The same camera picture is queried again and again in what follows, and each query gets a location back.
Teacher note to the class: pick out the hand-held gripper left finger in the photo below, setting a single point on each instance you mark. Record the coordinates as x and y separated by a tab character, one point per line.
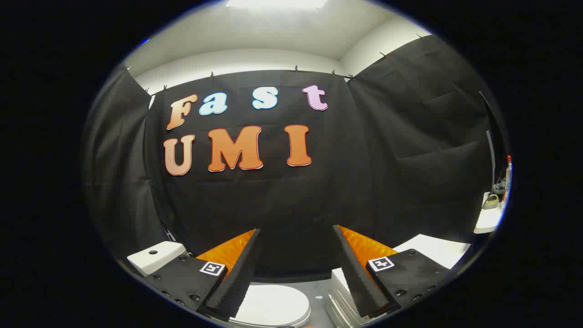
237	278

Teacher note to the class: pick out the black backdrop cloth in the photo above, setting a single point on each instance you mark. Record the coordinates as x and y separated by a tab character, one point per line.
282	200

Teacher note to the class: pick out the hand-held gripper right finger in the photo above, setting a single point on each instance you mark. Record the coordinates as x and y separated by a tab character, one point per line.
357	278

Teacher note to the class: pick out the grey shoe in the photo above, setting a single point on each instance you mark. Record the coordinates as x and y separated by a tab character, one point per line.
491	202

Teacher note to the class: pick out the red capped bottle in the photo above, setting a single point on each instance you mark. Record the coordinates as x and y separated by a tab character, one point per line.
508	175

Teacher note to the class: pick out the ceiling light panel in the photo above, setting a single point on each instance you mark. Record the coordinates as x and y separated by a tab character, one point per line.
275	3

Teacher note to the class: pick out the white drawer cabinet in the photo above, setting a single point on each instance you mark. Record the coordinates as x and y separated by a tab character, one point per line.
435	249

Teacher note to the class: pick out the white toilet lid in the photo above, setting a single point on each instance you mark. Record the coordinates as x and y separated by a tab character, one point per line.
275	303

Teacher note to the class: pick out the white toilet tank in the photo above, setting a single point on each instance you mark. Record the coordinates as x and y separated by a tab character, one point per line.
159	259

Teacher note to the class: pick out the white side shelf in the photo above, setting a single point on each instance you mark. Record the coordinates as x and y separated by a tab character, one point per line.
488	221

